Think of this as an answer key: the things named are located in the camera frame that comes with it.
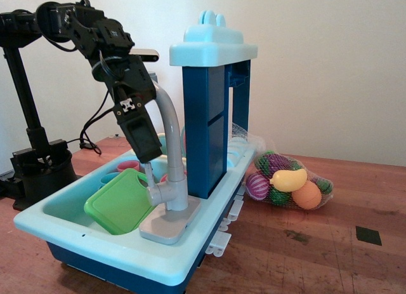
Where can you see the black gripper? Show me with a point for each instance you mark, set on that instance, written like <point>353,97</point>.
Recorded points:
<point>130,87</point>

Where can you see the grey faucet lever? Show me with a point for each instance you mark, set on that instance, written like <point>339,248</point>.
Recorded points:
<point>149,174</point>

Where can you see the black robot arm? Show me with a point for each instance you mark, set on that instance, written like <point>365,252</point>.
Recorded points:
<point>46,166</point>

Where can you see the teal dish rack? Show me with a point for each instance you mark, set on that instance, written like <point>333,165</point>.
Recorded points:
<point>162,140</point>

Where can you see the pink toy cup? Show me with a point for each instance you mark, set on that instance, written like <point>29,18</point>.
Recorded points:
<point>129,164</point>

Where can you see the teal toy cup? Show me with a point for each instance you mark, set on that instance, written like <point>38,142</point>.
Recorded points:
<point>107,178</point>

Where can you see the green toy cutting board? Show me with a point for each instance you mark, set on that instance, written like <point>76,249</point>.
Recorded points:
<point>121,205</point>

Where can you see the blue toy shelf tower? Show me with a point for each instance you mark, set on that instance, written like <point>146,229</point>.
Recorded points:
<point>216,74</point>

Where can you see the grey toy faucet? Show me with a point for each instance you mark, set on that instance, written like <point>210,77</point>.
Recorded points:
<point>174,207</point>

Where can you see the blue toy sink unit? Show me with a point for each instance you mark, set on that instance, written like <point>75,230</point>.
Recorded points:
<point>129,260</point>

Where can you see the purple toy onion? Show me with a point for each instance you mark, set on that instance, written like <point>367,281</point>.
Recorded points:
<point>257,186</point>

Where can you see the mesh bag of toy food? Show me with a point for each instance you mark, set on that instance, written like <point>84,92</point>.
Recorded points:
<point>267,162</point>

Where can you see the yellow toy mango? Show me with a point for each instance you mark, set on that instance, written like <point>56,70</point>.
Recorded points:
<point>289,180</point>

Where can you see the orange toy fruit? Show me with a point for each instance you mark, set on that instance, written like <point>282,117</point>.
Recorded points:
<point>307,197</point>

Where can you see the black tape patch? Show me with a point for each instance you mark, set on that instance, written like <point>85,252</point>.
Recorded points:
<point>368,235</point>

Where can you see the silver depth camera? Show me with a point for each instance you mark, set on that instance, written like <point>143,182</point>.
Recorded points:
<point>146,55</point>

